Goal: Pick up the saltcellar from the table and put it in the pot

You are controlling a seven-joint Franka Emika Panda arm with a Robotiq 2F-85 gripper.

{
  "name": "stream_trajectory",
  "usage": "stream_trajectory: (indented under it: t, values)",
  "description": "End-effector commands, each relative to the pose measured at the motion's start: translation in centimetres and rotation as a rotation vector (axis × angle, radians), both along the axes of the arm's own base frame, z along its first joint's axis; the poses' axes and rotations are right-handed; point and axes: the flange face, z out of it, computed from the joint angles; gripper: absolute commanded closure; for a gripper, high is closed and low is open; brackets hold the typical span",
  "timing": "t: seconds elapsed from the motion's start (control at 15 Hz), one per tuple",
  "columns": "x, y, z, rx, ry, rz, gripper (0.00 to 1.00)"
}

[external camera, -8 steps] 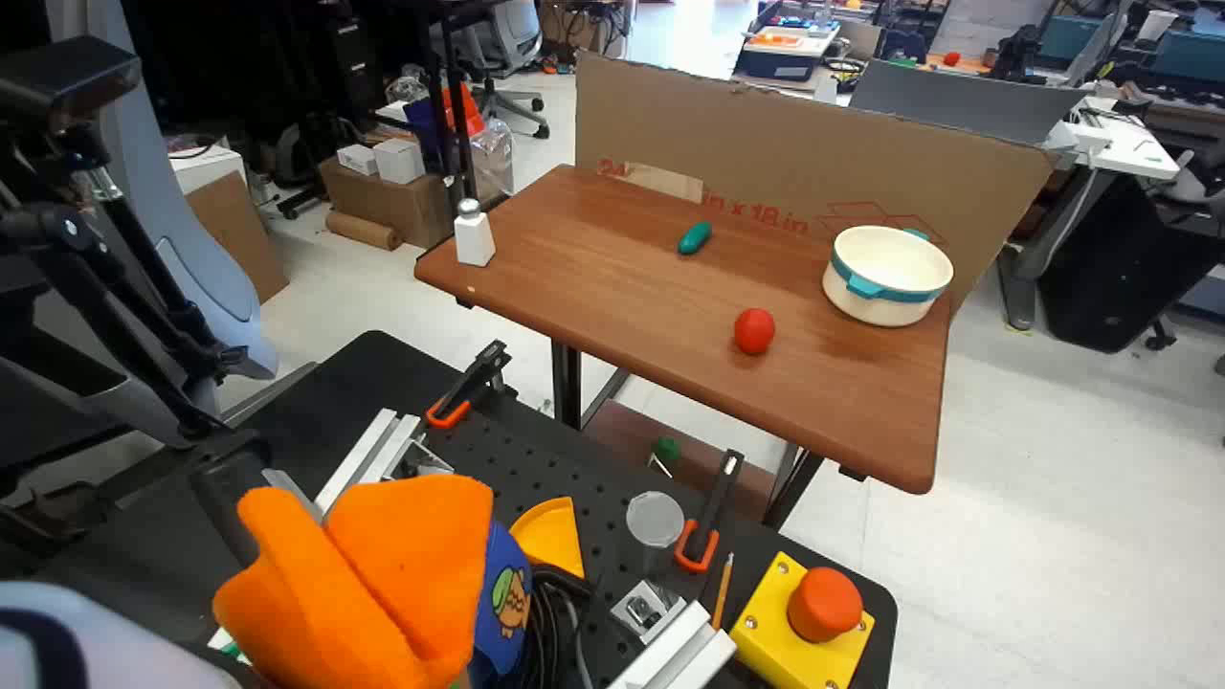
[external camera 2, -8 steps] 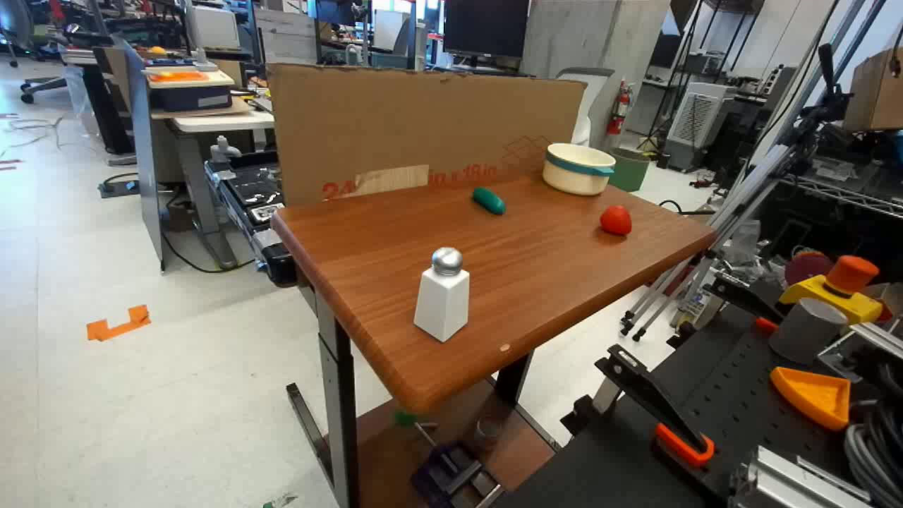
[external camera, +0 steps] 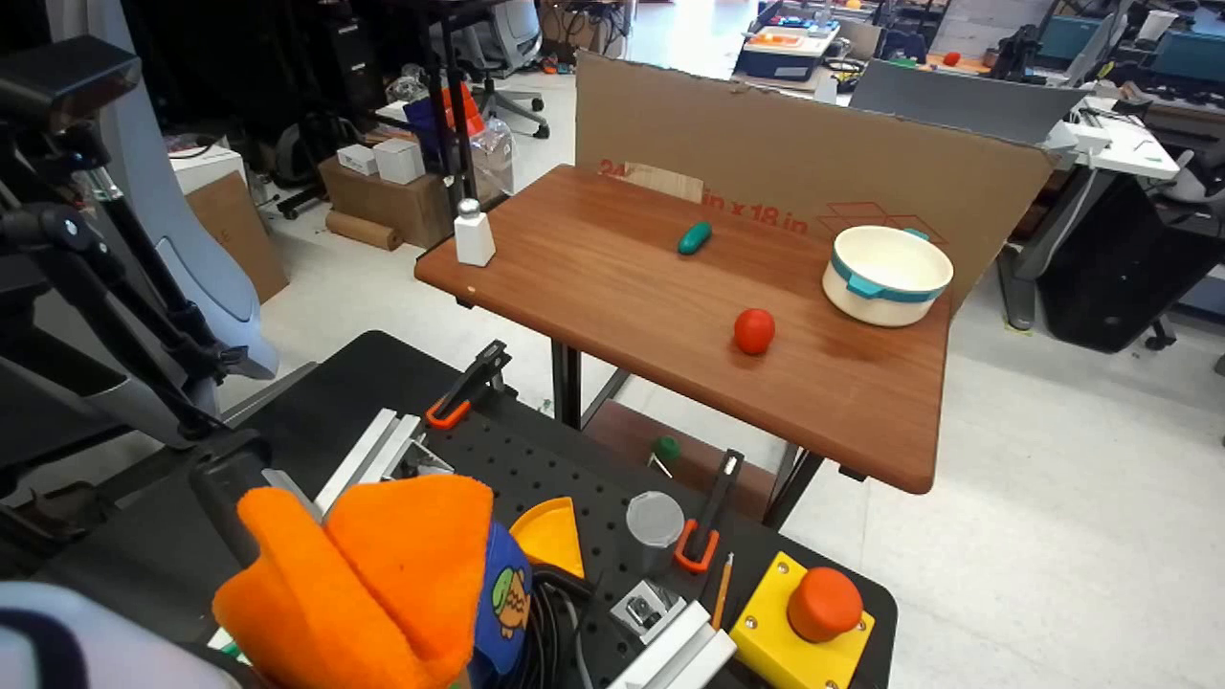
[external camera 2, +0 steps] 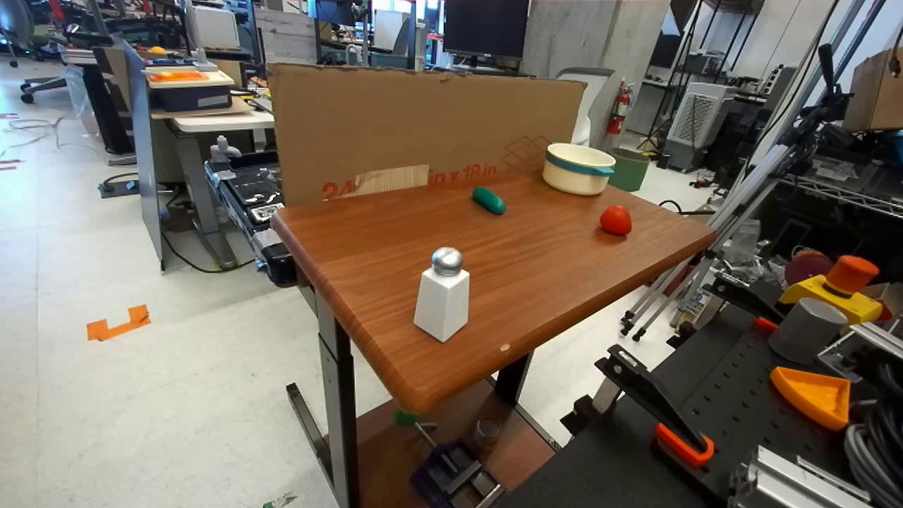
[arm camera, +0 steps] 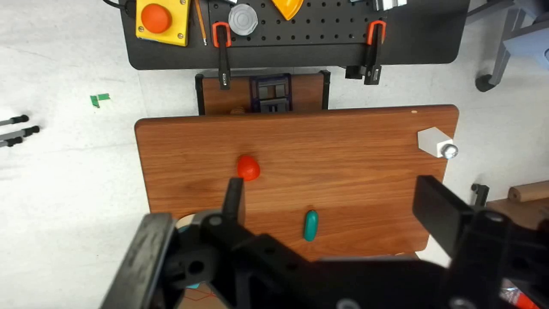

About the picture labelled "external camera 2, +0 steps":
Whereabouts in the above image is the orange wedge block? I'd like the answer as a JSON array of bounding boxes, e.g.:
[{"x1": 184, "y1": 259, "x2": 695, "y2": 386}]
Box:
[{"x1": 767, "y1": 363, "x2": 854, "y2": 434}]

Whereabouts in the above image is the white pot teal band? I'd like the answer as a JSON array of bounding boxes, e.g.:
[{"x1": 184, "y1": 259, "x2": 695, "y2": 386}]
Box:
[{"x1": 538, "y1": 142, "x2": 617, "y2": 201}]

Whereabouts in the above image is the brown wooden base board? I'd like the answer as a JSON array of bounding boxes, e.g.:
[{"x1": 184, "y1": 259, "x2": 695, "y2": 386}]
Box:
[{"x1": 351, "y1": 374, "x2": 560, "y2": 508}]

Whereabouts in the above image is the black monitor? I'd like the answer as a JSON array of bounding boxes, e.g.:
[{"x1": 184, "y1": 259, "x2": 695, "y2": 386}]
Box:
[{"x1": 440, "y1": 0, "x2": 531, "y2": 61}]

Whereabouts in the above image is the cardboard box on shelf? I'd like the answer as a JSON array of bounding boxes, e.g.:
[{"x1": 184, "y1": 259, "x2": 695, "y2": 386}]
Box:
[{"x1": 840, "y1": 49, "x2": 903, "y2": 136}]

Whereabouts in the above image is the orange floor tape mark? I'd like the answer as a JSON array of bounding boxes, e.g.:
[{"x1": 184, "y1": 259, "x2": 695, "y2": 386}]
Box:
[{"x1": 84, "y1": 303, "x2": 152, "y2": 345}]

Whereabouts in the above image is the green toy vegetable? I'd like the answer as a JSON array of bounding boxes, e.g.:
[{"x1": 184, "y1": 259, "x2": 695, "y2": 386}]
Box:
[{"x1": 469, "y1": 184, "x2": 507, "y2": 216}]

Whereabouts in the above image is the green bin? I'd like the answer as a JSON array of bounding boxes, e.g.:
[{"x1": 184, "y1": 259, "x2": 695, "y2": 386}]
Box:
[{"x1": 603, "y1": 146, "x2": 655, "y2": 194}]

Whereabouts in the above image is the gray office desk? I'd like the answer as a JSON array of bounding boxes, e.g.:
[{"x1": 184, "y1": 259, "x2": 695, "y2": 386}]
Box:
[{"x1": 121, "y1": 39, "x2": 276, "y2": 274}]

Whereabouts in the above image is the white saltcellar silver top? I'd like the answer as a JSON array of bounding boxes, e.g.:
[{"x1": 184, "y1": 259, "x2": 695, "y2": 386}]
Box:
[{"x1": 413, "y1": 245, "x2": 475, "y2": 345}]

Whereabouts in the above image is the small gray figure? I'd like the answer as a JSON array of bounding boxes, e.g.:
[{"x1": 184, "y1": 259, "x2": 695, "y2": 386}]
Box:
[{"x1": 207, "y1": 132, "x2": 242, "y2": 171}]

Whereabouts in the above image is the red toy tomato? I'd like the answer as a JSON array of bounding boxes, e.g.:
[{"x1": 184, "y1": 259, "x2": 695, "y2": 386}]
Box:
[{"x1": 599, "y1": 204, "x2": 634, "y2": 239}]

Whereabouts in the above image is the blue black floor device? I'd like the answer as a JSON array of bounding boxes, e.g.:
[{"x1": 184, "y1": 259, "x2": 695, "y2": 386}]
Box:
[{"x1": 410, "y1": 438, "x2": 506, "y2": 508}]

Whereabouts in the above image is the white wire cart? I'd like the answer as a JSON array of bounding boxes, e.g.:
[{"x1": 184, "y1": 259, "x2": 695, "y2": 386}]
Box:
[{"x1": 661, "y1": 80, "x2": 736, "y2": 153}]

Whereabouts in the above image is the aluminium extrusion bar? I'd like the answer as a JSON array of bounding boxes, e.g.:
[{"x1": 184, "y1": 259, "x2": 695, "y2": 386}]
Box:
[
  {"x1": 732, "y1": 442, "x2": 877, "y2": 508},
  {"x1": 815, "y1": 319, "x2": 903, "y2": 383}
]

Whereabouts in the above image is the yellow emergency stop button box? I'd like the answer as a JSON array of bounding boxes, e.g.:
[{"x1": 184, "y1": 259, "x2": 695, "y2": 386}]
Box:
[{"x1": 775, "y1": 250, "x2": 890, "y2": 327}]

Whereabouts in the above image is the brown cardboard panel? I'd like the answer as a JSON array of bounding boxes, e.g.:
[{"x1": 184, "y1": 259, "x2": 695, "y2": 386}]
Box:
[{"x1": 267, "y1": 61, "x2": 588, "y2": 209}]

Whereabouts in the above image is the black clamp orange handle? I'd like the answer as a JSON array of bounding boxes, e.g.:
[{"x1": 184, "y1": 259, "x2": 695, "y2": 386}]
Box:
[
  {"x1": 747, "y1": 312, "x2": 785, "y2": 338},
  {"x1": 593, "y1": 342, "x2": 719, "y2": 473}
]

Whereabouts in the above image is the black perforated board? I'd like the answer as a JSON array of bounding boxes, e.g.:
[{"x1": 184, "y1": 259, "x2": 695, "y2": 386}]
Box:
[{"x1": 496, "y1": 298, "x2": 903, "y2": 508}]

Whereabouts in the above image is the dark red round object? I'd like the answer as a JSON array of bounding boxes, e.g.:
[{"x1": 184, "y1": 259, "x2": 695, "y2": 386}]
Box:
[{"x1": 781, "y1": 247, "x2": 836, "y2": 287}]

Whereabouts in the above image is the bundle of cables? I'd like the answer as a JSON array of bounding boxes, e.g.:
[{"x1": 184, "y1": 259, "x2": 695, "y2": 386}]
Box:
[{"x1": 840, "y1": 362, "x2": 903, "y2": 508}]

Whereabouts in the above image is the black equipment rail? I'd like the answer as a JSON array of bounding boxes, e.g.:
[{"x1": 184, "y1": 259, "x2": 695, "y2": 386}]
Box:
[{"x1": 204, "y1": 149, "x2": 303, "y2": 286}]

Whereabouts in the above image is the black office chair base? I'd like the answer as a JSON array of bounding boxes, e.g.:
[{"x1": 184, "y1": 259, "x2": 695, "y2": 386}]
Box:
[{"x1": 16, "y1": 74, "x2": 71, "y2": 108}]

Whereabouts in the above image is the black box orange lid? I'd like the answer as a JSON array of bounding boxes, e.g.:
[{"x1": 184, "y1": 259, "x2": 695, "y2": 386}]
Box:
[{"x1": 143, "y1": 61, "x2": 238, "y2": 113}]

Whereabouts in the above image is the green handled tool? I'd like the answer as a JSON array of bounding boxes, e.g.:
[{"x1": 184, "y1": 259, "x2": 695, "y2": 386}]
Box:
[{"x1": 392, "y1": 407, "x2": 440, "y2": 452}]

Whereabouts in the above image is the red fire extinguisher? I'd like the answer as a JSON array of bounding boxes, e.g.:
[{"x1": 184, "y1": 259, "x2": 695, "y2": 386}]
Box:
[{"x1": 603, "y1": 81, "x2": 634, "y2": 142}]

